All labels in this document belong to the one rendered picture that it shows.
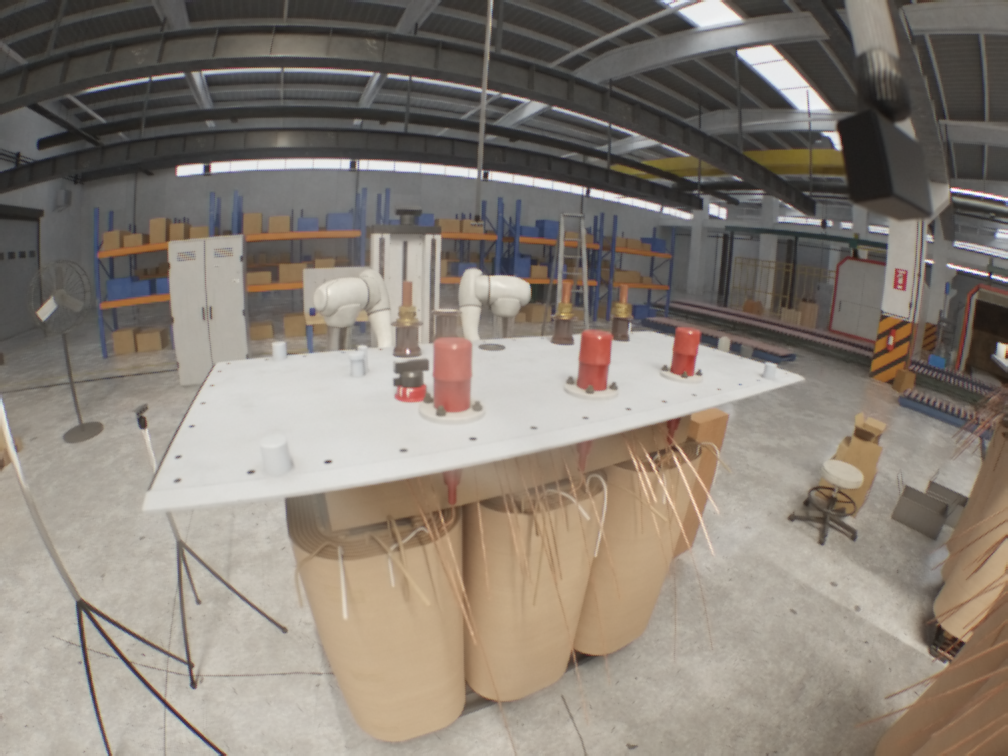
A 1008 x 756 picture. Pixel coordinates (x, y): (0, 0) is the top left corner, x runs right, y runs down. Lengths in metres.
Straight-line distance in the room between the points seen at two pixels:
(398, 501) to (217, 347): 4.98
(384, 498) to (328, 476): 0.33
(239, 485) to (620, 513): 1.06
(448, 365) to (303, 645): 1.69
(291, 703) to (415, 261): 2.09
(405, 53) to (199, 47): 3.36
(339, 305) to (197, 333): 4.29
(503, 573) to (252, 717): 1.31
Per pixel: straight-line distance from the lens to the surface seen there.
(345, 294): 1.59
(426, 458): 0.61
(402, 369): 0.83
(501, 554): 1.08
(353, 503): 0.89
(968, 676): 1.66
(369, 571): 0.90
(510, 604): 1.20
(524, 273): 10.41
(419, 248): 2.11
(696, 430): 2.20
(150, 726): 2.16
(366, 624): 1.02
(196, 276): 5.68
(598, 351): 0.89
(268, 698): 2.02
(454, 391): 0.73
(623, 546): 1.40
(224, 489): 0.60
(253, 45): 7.48
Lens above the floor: 1.65
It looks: 17 degrees down
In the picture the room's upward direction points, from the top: 3 degrees clockwise
